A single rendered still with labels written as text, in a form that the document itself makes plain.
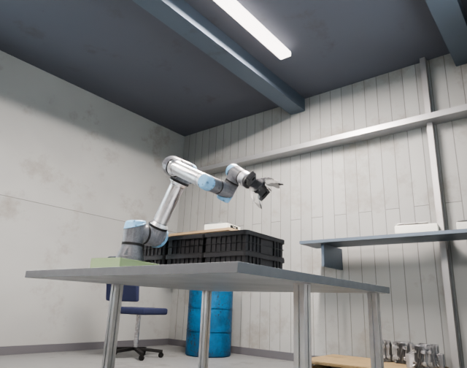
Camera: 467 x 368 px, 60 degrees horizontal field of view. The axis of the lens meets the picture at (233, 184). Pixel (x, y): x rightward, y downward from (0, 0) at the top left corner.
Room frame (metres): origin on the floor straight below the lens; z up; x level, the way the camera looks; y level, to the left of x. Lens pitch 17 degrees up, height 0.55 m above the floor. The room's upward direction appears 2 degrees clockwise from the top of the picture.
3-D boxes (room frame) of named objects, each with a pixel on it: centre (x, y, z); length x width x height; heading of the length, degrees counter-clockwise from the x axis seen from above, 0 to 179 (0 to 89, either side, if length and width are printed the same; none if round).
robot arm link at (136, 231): (2.26, 0.54, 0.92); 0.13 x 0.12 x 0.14; 139
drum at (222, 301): (4.96, 0.21, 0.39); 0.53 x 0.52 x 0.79; 141
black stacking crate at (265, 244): (2.33, -0.08, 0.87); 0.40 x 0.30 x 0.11; 142
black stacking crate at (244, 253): (2.33, -0.08, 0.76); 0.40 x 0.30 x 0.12; 142
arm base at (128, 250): (2.26, 0.55, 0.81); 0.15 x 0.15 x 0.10
